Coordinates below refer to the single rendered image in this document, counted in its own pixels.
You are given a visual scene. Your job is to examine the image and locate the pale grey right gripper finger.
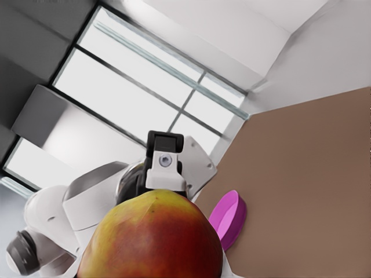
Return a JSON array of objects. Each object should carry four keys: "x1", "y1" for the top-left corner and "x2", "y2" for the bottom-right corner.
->
[{"x1": 145, "y1": 130, "x2": 187, "y2": 192}]

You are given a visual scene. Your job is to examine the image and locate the red and yellow apple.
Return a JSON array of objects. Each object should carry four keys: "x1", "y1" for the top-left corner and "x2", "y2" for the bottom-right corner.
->
[{"x1": 77, "y1": 189, "x2": 224, "y2": 278}]

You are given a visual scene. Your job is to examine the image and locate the pink plate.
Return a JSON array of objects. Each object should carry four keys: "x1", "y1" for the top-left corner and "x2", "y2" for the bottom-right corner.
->
[{"x1": 208, "y1": 189, "x2": 248, "y2": 251}]

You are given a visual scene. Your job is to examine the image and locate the large dark-framed window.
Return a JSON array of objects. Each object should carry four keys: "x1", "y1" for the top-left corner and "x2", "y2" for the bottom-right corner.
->
[{"x1": 0, "y1": 4, "x2": 250, "y2": 198}]

